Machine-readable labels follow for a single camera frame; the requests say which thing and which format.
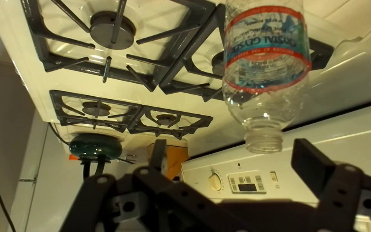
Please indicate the clear plastic water bottle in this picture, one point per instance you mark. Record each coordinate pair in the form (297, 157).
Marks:
(266, 60)

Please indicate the teal spoon rest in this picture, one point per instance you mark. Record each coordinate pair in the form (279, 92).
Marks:
(87, 145)

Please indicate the white gas stove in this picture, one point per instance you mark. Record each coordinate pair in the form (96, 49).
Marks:
(145, 68)

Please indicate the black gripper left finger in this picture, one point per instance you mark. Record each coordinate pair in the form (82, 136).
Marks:
(103, 203)

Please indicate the wooden knife block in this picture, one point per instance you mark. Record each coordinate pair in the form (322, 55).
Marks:
(171, 161)

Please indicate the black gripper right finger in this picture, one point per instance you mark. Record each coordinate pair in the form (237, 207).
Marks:
(342, 189)

